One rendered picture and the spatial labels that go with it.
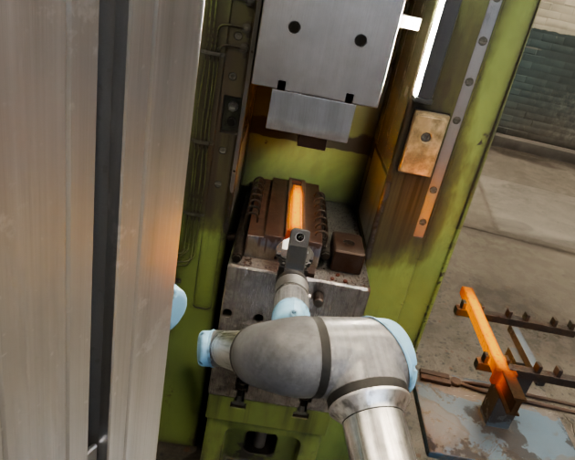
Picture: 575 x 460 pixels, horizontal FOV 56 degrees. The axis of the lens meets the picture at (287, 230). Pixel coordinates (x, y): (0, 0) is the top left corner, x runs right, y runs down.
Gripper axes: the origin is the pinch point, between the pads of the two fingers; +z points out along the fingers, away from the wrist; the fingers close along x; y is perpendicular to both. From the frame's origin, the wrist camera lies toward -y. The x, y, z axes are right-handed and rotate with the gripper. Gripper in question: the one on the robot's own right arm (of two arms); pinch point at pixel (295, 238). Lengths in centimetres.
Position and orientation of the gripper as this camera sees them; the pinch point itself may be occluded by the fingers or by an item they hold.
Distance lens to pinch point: 138.3
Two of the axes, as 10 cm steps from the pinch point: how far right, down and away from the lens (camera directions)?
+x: 9.8, 1.7, 0.5
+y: -1.8, 8.9, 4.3
